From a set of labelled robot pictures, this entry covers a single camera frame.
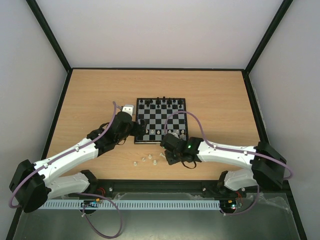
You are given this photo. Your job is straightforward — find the black queen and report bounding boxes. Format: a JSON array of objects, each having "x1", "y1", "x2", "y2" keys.
[{"x1": 156, "y1": 97, "x2": 161, "y2": 105}]

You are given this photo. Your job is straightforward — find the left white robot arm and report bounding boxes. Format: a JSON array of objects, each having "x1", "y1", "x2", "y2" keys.
[{"x1": 9, "y1": 111, "x2": 146, "y2": 213}]

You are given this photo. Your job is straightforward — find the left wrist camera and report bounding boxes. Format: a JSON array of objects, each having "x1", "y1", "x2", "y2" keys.
[{"x1": 121, "y1": 104, "x2": 135, "y2": 117}]

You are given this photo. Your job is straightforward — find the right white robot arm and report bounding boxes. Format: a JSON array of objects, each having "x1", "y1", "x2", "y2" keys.
[{"x1": 160, "y1": 133, "x2": 287, "y2": 196}]

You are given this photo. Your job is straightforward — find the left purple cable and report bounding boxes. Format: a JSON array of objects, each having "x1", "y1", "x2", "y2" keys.
[{"x1": 8, "y1": 101, "x2": 123, "y2": 209}]

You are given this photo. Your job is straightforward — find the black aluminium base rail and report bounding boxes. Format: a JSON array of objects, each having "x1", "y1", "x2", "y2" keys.
[{"x1": 85, "y1": 179, "x2": 247, "y2": 199}]

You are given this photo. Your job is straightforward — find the green circuit board right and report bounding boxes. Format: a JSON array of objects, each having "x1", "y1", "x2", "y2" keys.
[{"x1": 221, "y1": 198, "x2": 244, "y2": 210}]

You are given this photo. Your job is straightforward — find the white slotted cable duct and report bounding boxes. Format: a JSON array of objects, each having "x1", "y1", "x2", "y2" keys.
[{"x1": 40, "y1": 199, "x2": 221, "y2": 211}]

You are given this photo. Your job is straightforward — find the black and silver chessboard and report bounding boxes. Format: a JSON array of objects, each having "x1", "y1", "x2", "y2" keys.
[{"x1": 134, "y1": 97, "x2": 189, "y2": 144}]

